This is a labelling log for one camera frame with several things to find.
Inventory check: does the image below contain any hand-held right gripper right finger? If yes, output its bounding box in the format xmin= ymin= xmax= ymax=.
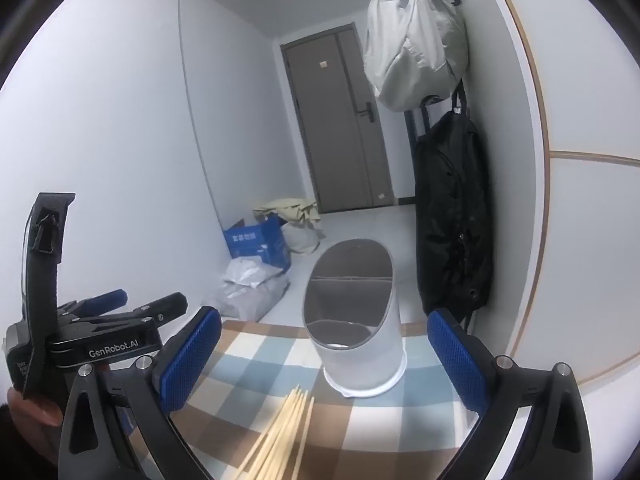
xmin=426 ymin=307 xmax=595 ymax=480

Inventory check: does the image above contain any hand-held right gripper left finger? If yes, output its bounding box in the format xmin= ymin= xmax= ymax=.
xmin=57 ymin=305 xmax=222 ymax=480

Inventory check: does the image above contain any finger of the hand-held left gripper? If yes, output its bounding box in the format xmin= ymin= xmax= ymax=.
xmin=57 ymin=288 xmax=129 ymax=317
xmin=81 ymin=292 xmax=189 ymax=334

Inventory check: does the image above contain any grey oval utensil holder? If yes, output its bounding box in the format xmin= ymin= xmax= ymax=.
xmin=302 ymin=239 xmax=407 ymax=398

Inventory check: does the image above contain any bundle of wooden chopsticks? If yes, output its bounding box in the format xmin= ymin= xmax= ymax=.
xmin=232 ymin=385 xmax=316 ymax=480

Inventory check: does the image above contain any person's left hand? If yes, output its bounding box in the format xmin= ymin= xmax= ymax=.
xmin=7 ymin=387 xmax=65 ymax=429

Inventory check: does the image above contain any checkered floor mat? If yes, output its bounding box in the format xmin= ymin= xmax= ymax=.
xmin=165 ymin=317 xmax=481 ymax=480

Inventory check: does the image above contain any grey parcel bag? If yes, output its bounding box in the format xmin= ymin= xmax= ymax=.
xmin=202 ymin=275 xmax=291 ymax=323

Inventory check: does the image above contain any white parcel bag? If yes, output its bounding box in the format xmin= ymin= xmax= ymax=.
xmin=222 ymin=255 xmax=286 ymax=288

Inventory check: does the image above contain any blue cardboard box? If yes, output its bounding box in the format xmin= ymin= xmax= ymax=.
xmin=222 ymin=216 xmax=293 ymax=273

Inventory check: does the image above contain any black hanging bag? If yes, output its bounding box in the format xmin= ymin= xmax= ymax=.
xmin=412 ymin=82 xmax=495 ymax=331

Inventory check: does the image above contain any white plastic bag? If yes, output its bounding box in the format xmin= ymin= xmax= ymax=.
xmin=282 ymin=222 xmax=326 ymax=256

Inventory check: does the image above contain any beige cloth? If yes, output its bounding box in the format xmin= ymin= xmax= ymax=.
xmin=252 ymin=197 xmax=323 ymax=228

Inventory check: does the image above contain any white wardrobe with wooden trim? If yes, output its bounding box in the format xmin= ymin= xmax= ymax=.
xmin=480 ymin=0 xmax=640 ymax=411

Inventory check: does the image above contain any grey door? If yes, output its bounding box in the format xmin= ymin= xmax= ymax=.
xmin=280 ymin=22 xmax=396 ymax=215

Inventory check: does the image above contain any white hanging jacket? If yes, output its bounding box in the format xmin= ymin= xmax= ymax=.
xmin=362 ymin=0 xmax=471 ymax=111

